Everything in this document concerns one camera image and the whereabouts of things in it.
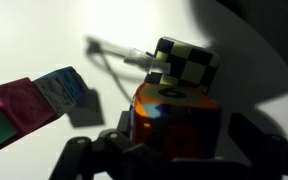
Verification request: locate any blue block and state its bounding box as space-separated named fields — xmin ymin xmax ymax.
xmin=53 ymin=65 xmax=89 ymax=105

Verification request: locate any grey block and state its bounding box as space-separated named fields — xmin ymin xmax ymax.
xmin=33 ymin=71 xmax=78 ymax=118

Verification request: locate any magenta block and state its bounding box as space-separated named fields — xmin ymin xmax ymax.
xmin=0 ymin=77 xmax=59 ymax=158

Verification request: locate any colourful orange plush block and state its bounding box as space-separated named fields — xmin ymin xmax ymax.
xmin=128 ymin=81 xmax=223 ymax=161

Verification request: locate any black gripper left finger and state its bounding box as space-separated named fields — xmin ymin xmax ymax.
xmin=48 ymin=109 xmax=158 ymax=180

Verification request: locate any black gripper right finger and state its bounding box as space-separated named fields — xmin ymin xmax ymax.
xmin=228 ymin=112 xmax=288 ymax=180

